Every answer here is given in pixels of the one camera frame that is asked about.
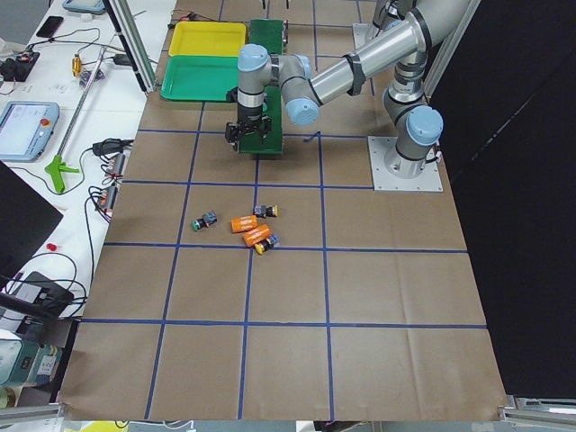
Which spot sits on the yellow push button switch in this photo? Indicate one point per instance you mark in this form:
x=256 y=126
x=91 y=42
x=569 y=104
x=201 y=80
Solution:
x=266 y=244
x=266 y=211

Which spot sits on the teach pendant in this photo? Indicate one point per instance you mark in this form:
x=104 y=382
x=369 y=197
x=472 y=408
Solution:
x=26 y=128

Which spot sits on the orange cylinder lower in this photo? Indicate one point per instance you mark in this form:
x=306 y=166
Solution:
x=256 y=235

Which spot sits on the green plastic tray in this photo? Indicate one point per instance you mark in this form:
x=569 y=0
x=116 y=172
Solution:
x=199 y=78

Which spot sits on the yellow plastic tray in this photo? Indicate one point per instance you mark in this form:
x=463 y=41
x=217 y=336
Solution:
x=222 y=39

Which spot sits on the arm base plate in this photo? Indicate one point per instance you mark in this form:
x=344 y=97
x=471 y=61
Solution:
x=393 y=173

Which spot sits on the orange cylinder upper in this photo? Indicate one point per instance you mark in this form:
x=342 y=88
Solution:
x=243 y=224

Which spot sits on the black smartphone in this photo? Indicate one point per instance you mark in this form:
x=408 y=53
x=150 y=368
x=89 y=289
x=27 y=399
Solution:
x=50 y=26

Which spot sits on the green handled reach grabber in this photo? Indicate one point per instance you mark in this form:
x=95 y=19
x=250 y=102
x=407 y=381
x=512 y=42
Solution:
x=57 y=166

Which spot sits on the orange cylinder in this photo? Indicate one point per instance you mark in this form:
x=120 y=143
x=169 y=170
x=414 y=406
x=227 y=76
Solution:
x=256 y=235
x=243 y=224

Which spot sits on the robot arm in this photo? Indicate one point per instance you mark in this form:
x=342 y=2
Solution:
x=403 y=43

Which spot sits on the green conveyor belt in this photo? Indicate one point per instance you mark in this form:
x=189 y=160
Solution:
x=257 y=82

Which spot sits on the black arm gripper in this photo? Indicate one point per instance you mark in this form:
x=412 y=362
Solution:
x=248 y=114

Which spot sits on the green push button switch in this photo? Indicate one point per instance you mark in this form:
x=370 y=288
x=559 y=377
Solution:
x=206 y=220

